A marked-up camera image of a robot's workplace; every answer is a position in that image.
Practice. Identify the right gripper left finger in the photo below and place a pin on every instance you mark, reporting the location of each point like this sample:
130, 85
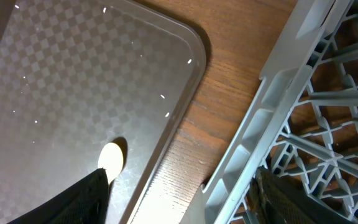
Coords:
84, 202

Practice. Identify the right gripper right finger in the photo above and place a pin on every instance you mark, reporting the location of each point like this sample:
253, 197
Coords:
276, 201

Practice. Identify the yellow plastic spoon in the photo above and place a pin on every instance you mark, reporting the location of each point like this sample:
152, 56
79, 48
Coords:
111, 160

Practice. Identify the grey dishwasher rack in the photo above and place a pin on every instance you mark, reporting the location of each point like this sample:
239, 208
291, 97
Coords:
302, 124

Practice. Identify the brown serving tray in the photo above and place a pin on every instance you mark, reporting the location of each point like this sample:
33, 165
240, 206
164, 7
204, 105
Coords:
78, 74

